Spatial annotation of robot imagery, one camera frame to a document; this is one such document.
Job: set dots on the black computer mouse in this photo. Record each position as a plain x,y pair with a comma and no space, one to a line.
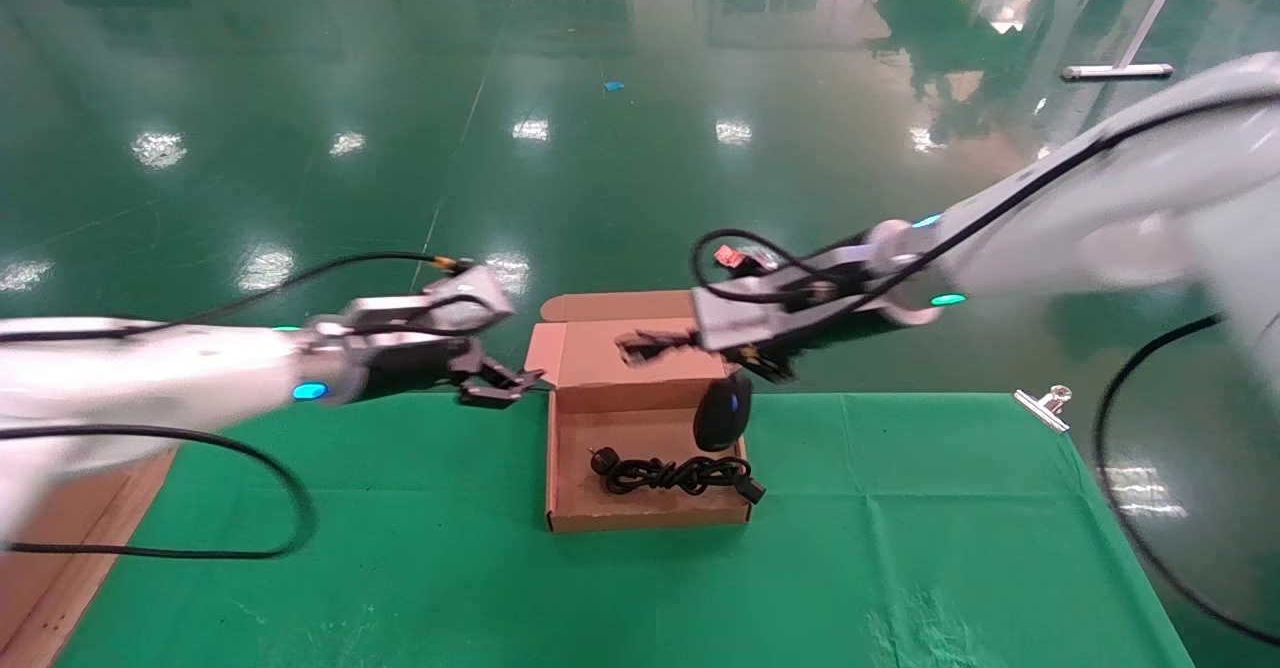
722,418

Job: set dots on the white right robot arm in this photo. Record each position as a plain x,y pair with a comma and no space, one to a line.
1100,208

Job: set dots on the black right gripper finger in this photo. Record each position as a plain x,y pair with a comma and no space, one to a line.
655,346
768,363

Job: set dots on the green table cloth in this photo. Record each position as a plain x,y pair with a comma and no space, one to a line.
900,548

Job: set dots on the red crumpled litter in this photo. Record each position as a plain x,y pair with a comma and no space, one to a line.
728,256

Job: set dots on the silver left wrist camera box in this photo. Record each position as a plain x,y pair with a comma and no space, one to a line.
475,293

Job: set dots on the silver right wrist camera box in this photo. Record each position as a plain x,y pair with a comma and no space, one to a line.
740,320

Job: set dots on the white metal table leg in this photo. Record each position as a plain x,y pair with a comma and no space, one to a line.
1118,73

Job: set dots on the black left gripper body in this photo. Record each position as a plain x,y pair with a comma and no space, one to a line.
415,366

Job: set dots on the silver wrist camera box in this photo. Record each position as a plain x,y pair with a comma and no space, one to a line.
740,320
475,293

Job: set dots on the silver binder clip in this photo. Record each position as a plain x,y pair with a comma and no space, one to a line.
1045,406

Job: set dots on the flat open cardboard box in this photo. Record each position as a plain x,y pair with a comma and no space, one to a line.
580,363

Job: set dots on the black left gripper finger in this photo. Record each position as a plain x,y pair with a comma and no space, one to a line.
488,397
500,376

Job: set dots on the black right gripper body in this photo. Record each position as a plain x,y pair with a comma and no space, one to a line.
835,293

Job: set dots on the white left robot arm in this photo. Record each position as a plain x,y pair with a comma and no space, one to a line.
150,378

